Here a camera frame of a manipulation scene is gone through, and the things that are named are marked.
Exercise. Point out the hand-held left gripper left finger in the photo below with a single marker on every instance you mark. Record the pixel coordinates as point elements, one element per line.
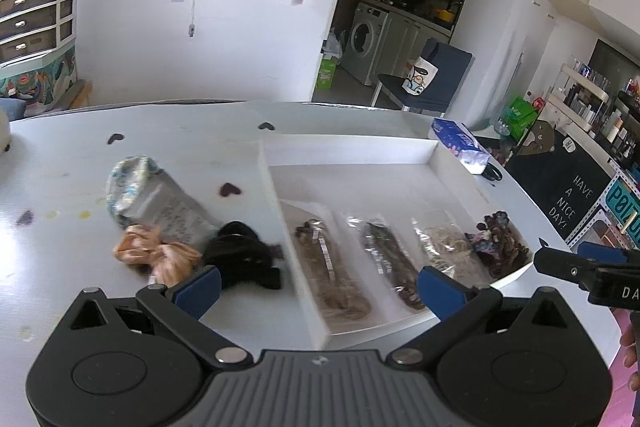
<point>199,292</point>

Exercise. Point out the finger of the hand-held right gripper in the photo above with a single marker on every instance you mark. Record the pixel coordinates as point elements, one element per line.
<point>605,253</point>
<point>562,264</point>

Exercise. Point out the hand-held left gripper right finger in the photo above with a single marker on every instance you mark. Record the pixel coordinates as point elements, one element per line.
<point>440,293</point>

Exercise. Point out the black scrunchie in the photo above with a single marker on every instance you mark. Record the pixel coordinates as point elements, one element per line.
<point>240,254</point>

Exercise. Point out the dark multicolour crochet scrunchie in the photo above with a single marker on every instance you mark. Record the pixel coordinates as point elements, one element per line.
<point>497,244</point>

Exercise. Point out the white shallow cardboard box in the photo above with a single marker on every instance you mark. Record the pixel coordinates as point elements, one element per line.
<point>350,184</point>

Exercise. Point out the person's right hand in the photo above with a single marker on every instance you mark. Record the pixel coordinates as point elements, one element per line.
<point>632,352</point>

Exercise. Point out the teal plate sign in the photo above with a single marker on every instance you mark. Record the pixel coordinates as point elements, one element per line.
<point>624,207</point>

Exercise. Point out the peach satin scrunchie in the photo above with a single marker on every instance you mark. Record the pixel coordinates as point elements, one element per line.
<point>150,249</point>

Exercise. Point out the blue patterned scrunchie packet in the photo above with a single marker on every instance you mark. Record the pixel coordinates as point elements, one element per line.
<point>150,197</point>

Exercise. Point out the small black object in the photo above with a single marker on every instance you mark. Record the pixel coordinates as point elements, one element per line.
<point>493,173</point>

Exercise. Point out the blue tissue pack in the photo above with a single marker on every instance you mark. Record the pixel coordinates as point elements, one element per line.
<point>460,144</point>

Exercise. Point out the shelf of bottles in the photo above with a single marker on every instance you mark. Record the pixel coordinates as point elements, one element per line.
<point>595,102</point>

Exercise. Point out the green package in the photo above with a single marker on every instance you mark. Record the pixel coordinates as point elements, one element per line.
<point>519,117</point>

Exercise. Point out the white cartoon print bag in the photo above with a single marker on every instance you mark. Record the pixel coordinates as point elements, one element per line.
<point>420,77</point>

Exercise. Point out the dark blue chair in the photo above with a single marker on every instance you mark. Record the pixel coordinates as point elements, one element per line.
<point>445,72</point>

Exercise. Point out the wooden stool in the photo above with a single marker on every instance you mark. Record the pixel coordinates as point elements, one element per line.
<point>79,96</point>

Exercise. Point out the green bag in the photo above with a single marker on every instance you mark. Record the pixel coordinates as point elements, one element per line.
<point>326,74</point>

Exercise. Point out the cream cat-shaped ornament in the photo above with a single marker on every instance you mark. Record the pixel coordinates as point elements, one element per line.
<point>4,132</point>

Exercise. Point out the silver washing machine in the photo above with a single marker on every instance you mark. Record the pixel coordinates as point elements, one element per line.
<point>366,42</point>

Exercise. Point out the blue triangle print pillow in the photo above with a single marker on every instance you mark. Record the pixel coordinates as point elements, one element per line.
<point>11,108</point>

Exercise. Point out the colourful painted cabinet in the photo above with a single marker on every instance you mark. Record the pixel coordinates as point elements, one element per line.
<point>40,77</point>

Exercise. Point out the white plastic drawer unit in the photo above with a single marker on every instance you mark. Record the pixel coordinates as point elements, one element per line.
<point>35,19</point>

